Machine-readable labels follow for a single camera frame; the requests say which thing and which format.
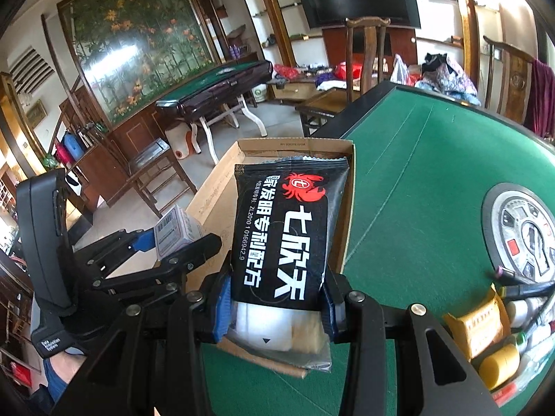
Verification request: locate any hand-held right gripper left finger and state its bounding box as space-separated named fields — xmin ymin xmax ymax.
xmin=52 ymin=265 xmax=235 ymax=416

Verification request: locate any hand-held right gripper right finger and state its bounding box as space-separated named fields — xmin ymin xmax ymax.
xmin=322 ymin=266 xmax=506 ymax=416

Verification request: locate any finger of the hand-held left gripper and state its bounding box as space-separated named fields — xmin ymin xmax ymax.
xmin=73 ymin=228 xmax=159 ymax=270
xmin=91 ymin=233 xmax=223 ymax=301

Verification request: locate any small white barcode box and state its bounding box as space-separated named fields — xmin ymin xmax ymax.
xmin=155 ymin=203 xmax=205 ymax=263

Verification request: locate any brown cardboard box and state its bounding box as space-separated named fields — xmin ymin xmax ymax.
xmin=186 ymin=138 xmax=357 ymax=380

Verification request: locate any black snack packet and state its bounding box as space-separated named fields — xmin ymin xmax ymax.
xmin=223 ymin=156 xmax=350 ymax=374

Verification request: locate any white bottle green label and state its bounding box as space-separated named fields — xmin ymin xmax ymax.
xmin=518 ymin=325 xmax=555 ymax=371

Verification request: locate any person's left forearm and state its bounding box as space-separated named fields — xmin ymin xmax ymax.
xmin=42 ymin=349 xmax=88 ymax=405

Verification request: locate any dark wooden chair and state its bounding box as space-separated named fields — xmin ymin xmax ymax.
xmin=103 ymin=138 xmax=198 ymax=218

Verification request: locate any blue bag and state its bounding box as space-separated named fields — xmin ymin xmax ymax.
xmin=61 ymin=132 xmax=86 ymax=162

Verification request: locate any white and orange stool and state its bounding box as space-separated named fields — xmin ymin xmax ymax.
xmin=166 ymin=120 xmax=194 ymax=159

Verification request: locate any yellow medicine box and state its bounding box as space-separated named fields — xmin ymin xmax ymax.
xmin=443 ymin=285 xmax=513 ymax=361

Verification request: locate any folding green mahjong table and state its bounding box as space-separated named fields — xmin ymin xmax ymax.
xmin=155 ymin=61 xmax=275 ymax=166

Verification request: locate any yellow bottle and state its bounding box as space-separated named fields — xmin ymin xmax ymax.
xmin=478 ymin=344 xmax=521 ymax=391

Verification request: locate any black tube yellow band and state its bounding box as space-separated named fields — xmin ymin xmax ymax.
xmin=498 ymin=284 xmax=555 ymax=303

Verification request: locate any round mahjong table control panel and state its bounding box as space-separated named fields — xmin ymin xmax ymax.
xmin=481 ymin=183 xmax=555 ymax=308

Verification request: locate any red bag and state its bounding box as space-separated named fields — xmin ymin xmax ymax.
xmin=337 ymin=61 xmax=363 ymax=81

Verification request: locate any white plastic bag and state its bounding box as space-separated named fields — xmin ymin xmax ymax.
xmin=389 ymin=54 xmax=411 ymax=86

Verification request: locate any pile of clothes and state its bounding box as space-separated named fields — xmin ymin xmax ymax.
xmin=415 ymin=52 xmax=483 ymax=105

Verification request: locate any tall wooden chair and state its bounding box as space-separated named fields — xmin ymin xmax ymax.
xmin=345 ymin=16 xmax=392 ymax=101

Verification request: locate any carved wooden armchair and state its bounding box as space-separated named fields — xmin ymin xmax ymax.
xmin=483 ymin=36 xmax=555 ymax=136

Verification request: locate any maroon cloth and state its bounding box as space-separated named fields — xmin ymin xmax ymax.
xmin=524 ymin=58 xmax=555 ymax=138

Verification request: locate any wall air vent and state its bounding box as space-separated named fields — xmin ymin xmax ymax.
xmin=9 ymin=47 xmax=45 ymax=94

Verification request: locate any floral wall painting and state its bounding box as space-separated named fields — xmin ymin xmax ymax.
xmin=58 ymin=0 xmax=223 ymax=127

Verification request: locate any wooden wall shelf unit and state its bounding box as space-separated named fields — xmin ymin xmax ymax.
xmin=234 ymin=0 xmax=330 ymax=68
xmin=415 ymin=0 xmax=504 ymax=53

